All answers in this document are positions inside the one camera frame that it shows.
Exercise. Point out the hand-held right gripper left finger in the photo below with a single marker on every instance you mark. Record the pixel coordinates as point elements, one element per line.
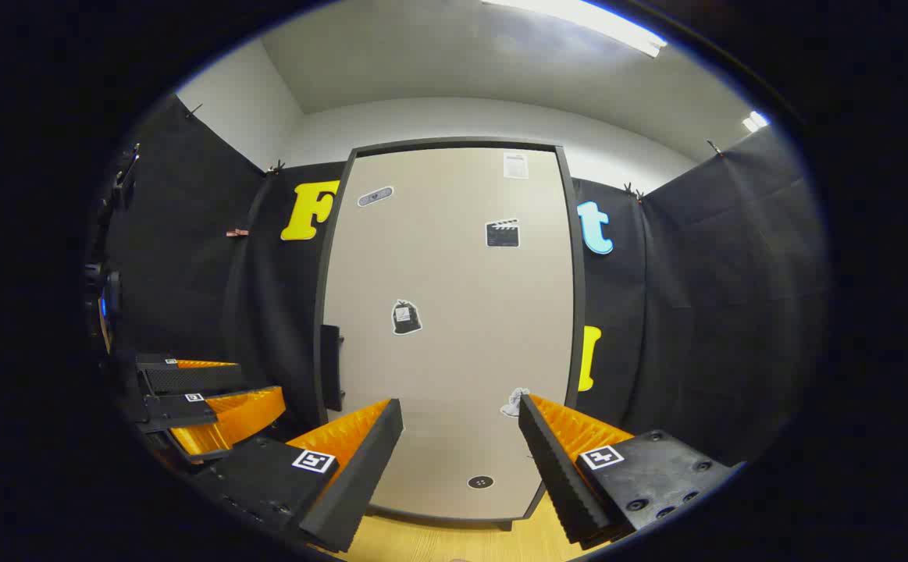
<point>368,468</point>

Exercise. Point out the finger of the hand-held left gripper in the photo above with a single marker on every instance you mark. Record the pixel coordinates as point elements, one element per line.
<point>196,378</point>
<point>180,411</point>

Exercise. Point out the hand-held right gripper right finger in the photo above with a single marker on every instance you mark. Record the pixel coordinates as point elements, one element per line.
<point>555,476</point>

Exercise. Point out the beige cabinet door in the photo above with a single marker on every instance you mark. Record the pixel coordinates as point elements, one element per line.
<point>454,351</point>

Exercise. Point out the dark grey cabinet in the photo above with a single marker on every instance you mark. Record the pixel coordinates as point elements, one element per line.
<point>578,281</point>

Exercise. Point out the black backdrop cloth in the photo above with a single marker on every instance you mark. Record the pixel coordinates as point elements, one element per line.
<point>696,297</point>

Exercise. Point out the small ceiling light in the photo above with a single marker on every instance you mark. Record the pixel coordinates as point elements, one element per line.
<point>755,121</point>

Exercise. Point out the long ceiling light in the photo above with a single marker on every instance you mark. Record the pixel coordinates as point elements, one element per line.
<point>578,19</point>

